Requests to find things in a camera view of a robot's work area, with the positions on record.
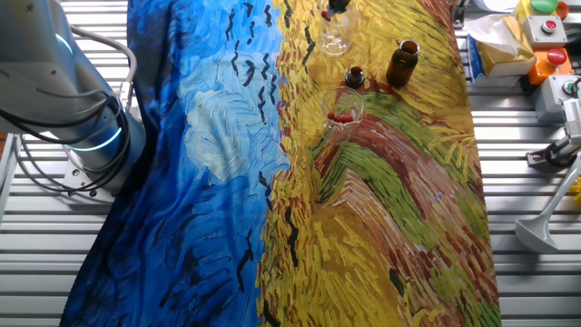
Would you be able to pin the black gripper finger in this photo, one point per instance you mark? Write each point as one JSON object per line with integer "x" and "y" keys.
{"x": 345, "y": 3}
{"x": 333, "y": 6}

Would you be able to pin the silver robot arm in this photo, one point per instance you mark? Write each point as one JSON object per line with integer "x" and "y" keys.
{"x": 45, "y": 68}

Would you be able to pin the clear glass dropper beaker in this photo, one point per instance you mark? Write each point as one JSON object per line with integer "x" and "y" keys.
{"x": 347, "y": 97}

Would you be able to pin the clear plastic beaker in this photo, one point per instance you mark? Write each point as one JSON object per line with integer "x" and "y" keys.
{"x": 333, "y": 47}

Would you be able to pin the dark brown bottle cap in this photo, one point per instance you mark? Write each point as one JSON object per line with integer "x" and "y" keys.
{"x": 355, "y": 79}

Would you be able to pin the brown glass bottle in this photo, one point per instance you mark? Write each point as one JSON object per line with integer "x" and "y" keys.
{"x": 400, "y": 68}

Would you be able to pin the blue box with yellow cloth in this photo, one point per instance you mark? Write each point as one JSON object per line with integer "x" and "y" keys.
{"x": 504, "y": 59}

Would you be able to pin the yellow box with green button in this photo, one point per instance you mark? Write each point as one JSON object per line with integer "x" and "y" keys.
{"x": 524, "y": 9}

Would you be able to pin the grey box with red button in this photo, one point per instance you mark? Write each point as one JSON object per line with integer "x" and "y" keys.
{"x": 535, "y": 36}

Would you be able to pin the orange box with red button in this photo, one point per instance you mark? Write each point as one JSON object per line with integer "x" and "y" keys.
{"x": 540, "y": 68}

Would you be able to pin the Van Gogh painting print cloth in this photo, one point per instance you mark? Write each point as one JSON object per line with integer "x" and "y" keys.
{"x": 204, "y": 181}

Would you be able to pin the grey box with green button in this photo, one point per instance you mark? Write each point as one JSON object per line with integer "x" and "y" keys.
{"x": 547, "y": 100}

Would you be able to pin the yellow plastic pieces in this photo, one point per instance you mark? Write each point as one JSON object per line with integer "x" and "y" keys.
{"x": 577, "y": 186}

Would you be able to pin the white plastic funnel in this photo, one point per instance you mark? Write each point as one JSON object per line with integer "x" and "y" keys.
{"x": 538, "y": 234}

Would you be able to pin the silver depth camera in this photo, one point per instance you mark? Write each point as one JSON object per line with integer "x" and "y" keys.
{"x": 573, "y": 118}

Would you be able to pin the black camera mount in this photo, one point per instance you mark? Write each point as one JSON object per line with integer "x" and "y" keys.
{"x": 551, "y": 156}

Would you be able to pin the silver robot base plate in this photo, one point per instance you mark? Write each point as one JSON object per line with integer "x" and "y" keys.
{"x": 75, "y": 175}

